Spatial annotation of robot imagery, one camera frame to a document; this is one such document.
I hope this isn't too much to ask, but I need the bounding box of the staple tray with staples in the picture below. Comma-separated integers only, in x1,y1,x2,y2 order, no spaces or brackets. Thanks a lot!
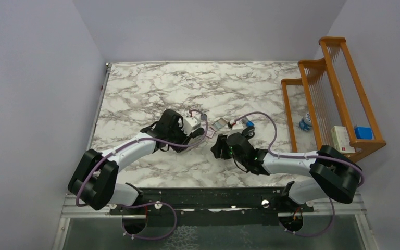
211,118,228,131

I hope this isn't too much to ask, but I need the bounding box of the red white staple box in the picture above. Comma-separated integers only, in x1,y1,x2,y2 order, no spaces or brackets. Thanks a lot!
205,127,215,139

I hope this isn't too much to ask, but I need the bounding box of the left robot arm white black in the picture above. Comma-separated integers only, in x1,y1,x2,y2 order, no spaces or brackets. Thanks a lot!
68,109,208,214

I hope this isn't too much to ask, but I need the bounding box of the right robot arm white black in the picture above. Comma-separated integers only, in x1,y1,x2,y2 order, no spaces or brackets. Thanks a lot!
210,133,365,212

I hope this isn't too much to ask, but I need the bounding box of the blue grey small cylinder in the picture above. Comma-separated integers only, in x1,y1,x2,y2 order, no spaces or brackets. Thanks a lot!
242,117,254,127

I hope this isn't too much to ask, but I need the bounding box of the blue white bottle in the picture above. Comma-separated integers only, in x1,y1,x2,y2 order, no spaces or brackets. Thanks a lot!
298,112,313,132

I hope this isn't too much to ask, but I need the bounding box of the wooden orange rack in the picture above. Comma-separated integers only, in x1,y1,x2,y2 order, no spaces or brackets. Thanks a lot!
281,36,386,162

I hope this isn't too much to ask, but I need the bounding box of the blue small box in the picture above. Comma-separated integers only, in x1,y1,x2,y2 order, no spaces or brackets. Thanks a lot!
354,126,373,140

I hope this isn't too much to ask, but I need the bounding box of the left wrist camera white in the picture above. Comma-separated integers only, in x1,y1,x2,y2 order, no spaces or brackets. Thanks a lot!
182,115,201,135

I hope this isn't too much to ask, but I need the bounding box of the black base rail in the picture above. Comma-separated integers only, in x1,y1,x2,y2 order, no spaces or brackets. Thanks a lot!
109,187,314,227

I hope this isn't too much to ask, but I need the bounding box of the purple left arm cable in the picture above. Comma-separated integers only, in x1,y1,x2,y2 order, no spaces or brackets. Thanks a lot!
75,109,209,241

